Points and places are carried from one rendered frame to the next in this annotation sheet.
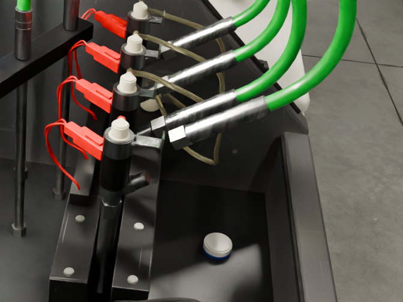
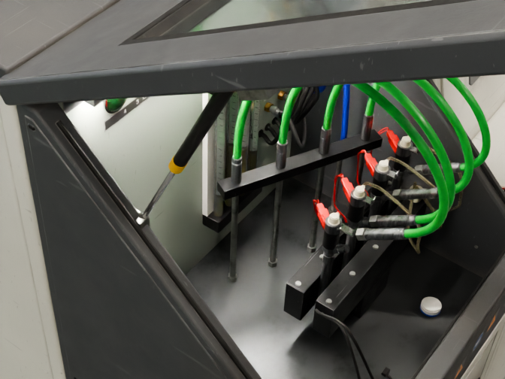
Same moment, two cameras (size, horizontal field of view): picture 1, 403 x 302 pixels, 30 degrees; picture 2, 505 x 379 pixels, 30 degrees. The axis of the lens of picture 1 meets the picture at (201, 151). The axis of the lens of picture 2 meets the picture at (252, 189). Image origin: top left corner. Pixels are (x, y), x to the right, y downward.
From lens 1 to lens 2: 0.93 m
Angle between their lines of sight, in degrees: 31
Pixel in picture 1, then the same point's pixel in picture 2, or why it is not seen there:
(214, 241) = (429, 303)
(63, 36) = (356, 144)
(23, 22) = (324, 135)
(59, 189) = not seen: hidden behind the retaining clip
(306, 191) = (489, 292)
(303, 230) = (465, 316)
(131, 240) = (343, 280)
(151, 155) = not seen: hidden behind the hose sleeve
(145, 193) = (370, 256)
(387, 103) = not seen: outside the picture
